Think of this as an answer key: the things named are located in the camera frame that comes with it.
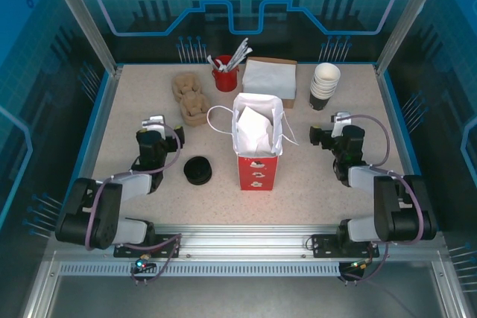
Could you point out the paper bag with red print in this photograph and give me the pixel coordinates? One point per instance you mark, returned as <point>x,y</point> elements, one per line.
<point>257,176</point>

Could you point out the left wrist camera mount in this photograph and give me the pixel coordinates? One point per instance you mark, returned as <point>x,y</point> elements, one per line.
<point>153,122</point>

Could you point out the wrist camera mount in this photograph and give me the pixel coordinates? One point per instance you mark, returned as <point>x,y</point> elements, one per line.
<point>153,122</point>
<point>341,118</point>

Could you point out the blue backdrop with gear print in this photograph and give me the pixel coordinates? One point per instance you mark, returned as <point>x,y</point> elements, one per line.
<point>238,5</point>

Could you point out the white paper-wrapped straw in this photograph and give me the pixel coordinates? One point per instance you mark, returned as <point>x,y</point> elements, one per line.
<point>216,61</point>
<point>240,48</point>
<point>242,57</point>

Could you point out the black cup lid stack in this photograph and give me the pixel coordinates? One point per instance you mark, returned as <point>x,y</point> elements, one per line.
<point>197,171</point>

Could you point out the red straw holder cup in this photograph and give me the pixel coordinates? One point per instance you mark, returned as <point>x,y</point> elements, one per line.
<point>225,81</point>

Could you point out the brown pulp cup carrier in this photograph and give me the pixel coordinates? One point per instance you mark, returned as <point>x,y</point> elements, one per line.
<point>188,87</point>

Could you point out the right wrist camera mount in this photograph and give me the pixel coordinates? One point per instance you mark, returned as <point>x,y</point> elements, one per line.
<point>341,118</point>

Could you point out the white napkin stack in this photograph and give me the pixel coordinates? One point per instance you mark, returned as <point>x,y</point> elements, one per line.
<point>268,76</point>

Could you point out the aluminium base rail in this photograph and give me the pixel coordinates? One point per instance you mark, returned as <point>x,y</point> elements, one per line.
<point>242,240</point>

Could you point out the blue printed side panel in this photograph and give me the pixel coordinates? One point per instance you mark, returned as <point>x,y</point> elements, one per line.
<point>458,72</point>
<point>30,91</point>

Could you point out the aluminium frame post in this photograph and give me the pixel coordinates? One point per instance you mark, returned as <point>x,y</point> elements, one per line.
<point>80,16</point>
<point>410,16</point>

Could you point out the small LED circuit board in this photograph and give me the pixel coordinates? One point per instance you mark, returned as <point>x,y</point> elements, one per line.
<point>141,265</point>
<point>357,265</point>

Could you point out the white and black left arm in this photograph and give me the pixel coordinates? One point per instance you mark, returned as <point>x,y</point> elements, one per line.
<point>134,184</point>

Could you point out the brown cardboard napkin box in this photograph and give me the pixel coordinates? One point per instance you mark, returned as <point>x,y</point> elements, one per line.
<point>288,103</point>

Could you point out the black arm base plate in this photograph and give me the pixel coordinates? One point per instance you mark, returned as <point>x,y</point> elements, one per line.
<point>167,245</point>
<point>320,245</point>

